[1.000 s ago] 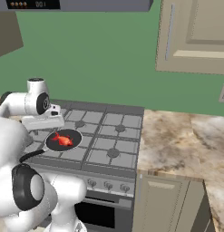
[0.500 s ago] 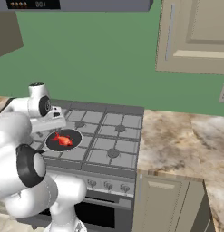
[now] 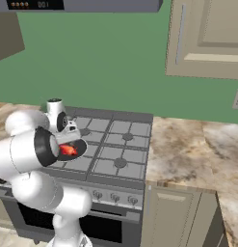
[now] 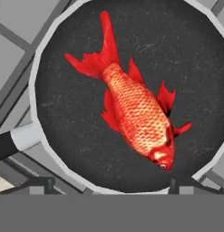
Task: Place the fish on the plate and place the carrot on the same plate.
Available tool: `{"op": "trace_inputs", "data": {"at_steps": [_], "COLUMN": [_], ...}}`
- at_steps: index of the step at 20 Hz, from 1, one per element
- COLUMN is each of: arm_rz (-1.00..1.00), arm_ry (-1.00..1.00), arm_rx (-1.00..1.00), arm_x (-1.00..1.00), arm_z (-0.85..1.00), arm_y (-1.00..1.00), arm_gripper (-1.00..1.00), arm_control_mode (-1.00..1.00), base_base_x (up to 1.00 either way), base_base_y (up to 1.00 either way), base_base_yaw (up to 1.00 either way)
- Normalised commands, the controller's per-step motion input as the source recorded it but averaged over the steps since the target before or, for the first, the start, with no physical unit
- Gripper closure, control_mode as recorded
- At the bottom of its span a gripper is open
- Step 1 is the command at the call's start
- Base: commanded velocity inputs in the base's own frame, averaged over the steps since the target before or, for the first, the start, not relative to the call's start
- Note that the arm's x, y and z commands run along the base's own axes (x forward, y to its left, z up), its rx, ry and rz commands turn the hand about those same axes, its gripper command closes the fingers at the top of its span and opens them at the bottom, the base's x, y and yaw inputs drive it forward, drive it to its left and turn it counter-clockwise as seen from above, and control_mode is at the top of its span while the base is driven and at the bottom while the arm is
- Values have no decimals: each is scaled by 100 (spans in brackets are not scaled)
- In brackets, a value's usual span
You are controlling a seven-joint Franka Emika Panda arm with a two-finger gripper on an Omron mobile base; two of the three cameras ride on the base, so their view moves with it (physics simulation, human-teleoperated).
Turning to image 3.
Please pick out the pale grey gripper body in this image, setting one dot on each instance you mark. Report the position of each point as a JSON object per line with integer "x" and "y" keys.
{"x": 67, "y": 137}

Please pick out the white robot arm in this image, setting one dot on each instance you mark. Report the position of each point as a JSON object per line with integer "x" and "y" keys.
{"x": 24, "y": 154}

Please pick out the orange red fish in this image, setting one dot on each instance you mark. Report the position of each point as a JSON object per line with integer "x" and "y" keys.
{"x": 68, "y": 150}

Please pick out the black frying pan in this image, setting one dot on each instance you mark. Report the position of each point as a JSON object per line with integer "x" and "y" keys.
{"x": 79, "y": 148}

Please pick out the grey gas hob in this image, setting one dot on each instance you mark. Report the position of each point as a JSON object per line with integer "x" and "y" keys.
{"x": 123, "y": 148}

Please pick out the grey oven knob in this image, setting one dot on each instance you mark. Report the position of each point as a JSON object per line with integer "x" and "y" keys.
{"x": 115, "y": 197}
{"x": 98, "y": 194}
{"x": 132, "y": 200}

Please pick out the grey oven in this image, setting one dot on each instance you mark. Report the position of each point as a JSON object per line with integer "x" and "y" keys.
{"x": 123, "y": 205}

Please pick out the black glass oven door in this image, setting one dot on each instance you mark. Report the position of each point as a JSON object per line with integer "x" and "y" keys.
{"x": 104, "y": 230}

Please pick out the beige base cupboard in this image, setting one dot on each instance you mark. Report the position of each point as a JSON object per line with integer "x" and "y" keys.
{"x": 1, "y": 212}

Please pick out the beige base cupboard door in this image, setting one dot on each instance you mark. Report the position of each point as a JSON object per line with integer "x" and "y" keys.
{"x": 210, "y": 225}
{"x": 171, "y": 222}

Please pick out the grey range hood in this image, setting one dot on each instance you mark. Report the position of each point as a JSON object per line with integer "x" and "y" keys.
{"x": 101, "y": 5}

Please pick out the brown wall cupboard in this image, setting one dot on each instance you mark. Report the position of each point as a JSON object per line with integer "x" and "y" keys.
{"x": 6, "y": 35}

